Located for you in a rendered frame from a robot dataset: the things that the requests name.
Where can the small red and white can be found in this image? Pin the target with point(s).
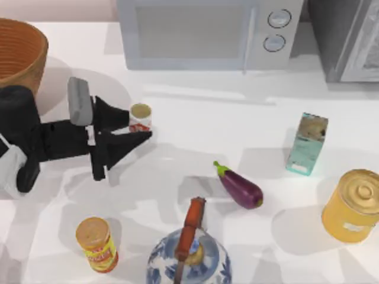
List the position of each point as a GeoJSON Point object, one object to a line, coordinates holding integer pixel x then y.
{"type": "Point", "coordinates": [142, 116]}

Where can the orange woven basket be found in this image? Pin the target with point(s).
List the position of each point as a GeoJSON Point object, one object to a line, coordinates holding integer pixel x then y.
{"type": "Point", "coordinates": [20, 53]}

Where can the yellow and red can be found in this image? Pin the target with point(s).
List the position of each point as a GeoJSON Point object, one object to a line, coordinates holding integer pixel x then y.
{"type": "Point", "coordinates": [97, 245]}

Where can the pale microwave oven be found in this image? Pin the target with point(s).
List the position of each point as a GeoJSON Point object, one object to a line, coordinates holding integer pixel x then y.
{"type": "Point", "coordinates": [189, 32]}

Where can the purple eggplant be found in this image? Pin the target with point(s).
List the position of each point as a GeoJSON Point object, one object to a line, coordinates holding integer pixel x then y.
{"type": "Point", "coordinates": [241, 189]}

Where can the blue and white teapot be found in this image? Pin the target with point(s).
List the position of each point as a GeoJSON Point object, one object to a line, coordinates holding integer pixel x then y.
{"type": "Point", "coordinates": [189, 260]}

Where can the microwave knob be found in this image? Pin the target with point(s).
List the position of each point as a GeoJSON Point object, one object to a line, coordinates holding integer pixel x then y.
{"type": "Point", "coordinates": [274, 43]}
{"type": "Point", "coordinates": [279, 18]}

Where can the teal carton box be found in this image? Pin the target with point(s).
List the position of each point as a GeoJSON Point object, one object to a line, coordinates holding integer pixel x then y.
{"type": "Point", "coordinates": [308, 145]}

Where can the large yellow can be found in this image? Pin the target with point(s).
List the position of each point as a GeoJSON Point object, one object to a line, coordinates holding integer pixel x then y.
{"type": "Point", "coordinates": [352, 207]}

